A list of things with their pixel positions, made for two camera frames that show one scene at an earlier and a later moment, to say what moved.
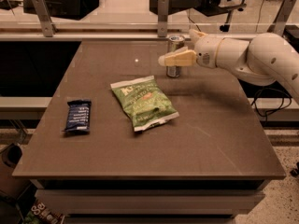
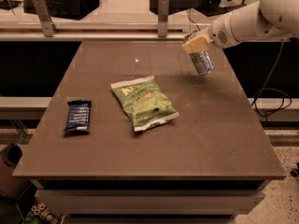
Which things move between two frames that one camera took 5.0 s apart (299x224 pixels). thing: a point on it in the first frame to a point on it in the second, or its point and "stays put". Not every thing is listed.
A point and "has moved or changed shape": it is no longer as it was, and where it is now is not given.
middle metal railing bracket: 163,15 stays put
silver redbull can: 176,43 has moved or changed shape
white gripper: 206,52 to 220,32
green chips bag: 144,103 stays put
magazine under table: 42,214 stays put
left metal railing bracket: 44,15 stays put
